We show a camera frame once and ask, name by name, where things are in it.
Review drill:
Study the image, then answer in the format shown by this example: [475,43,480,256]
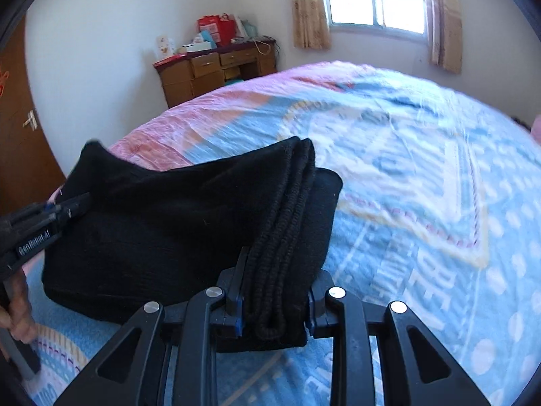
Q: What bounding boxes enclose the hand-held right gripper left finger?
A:
[54,246,250,406]

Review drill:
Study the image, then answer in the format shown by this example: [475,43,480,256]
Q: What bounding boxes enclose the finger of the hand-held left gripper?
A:
[40,191,92,226]

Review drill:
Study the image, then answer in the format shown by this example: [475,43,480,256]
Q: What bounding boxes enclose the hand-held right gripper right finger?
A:
[302,271,493,406]

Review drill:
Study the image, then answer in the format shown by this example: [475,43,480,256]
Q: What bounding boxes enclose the black pants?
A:
[41,136,344,353]

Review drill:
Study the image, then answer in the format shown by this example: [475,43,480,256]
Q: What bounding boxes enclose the person's left hand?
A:
[0,267,38,344]

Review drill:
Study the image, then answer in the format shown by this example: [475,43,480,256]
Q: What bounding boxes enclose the brown wooden door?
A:
[0,13,68,216]

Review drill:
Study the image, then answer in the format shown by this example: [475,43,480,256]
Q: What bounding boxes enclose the bed with blue patterned sheet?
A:
[25,60,541,406]

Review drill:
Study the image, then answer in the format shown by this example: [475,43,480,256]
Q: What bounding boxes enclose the white printed box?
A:
[156,34,176,61]

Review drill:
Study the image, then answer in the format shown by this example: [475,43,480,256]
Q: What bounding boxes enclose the wooden desk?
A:
[153,37,280,108]

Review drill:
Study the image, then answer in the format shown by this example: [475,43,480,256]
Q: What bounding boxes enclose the red gift bag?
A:
[198,14,236,47]

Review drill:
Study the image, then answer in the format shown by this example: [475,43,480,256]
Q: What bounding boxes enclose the teal bag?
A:
[236,17,259,40]

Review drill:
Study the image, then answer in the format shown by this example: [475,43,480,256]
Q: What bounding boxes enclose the beige curtain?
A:
[427,0,463,74]
[289,0,332,50]

